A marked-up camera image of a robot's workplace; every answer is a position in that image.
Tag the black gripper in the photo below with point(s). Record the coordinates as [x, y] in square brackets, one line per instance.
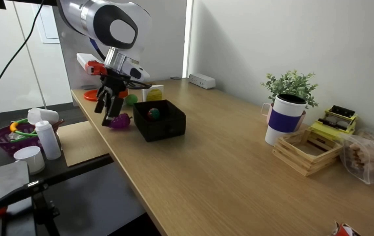
[114, 85]

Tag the purple toy grapes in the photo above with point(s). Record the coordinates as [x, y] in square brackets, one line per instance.
[122, 121]

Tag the green and red toy strawberry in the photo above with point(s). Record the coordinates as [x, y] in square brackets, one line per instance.
[152, 114]

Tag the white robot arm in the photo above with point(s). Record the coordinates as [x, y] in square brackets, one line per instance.
[102, 21]

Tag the black fabric basket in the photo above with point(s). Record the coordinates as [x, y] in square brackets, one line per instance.
[164, 126]

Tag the purple plastic basket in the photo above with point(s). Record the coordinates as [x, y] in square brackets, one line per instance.
[2, 139]

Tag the orange plastic plate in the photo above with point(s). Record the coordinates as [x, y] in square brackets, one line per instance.
[90, 94]

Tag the green toy ball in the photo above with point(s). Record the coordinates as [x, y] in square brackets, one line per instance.
[131, 100]

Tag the light wooden board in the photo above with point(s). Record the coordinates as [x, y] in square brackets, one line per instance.
[81, 142]

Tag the white squeeze bottle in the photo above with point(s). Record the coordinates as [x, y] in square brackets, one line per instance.
[42, 115]
[48, 139]

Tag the white cylinder container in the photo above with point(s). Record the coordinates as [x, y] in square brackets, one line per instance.
[29, 157]

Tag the white power strip box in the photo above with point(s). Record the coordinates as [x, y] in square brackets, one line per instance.
[200, 81]

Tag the grey flat panel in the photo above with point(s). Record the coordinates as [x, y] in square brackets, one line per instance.
[0, 183]

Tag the white cup with blue band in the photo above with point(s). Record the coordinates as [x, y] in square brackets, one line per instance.
[282, 119]

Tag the small wooden crate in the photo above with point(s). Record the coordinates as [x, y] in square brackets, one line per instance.
[304, 152]

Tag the clear bag of snacks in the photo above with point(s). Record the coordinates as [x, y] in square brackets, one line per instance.
[367, 157]

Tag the small red white wrapper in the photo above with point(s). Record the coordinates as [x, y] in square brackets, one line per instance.
[345, 229]

